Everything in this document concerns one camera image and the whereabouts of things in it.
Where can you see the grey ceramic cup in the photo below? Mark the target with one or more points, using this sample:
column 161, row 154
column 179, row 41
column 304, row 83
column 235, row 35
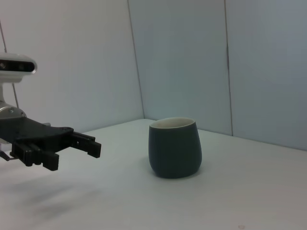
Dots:
column 175, row 153

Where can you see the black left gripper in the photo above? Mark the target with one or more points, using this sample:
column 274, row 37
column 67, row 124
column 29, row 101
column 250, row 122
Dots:
column 36, row 133

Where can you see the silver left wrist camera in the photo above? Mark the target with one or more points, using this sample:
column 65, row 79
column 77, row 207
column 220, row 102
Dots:
column 16, row 67

